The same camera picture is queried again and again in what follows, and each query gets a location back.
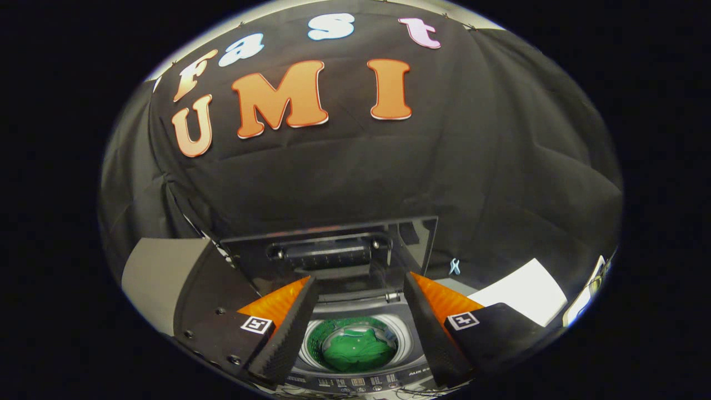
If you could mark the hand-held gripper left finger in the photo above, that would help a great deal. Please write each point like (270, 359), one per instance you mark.
(289, 333)

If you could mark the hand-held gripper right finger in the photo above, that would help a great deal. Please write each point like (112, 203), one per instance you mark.
(433, 330)

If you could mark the green polo shirt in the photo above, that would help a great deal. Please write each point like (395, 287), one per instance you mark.
(355, 350)

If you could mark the light blue clip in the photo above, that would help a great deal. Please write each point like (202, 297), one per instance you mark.
(454, 266)

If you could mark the white paper sheet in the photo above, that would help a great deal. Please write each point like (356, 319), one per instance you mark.
(527, 289)

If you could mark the grey flat board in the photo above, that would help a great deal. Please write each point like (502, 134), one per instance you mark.
(155, 278)

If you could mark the black backdrop cloth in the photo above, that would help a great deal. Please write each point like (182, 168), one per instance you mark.
(472, 166)

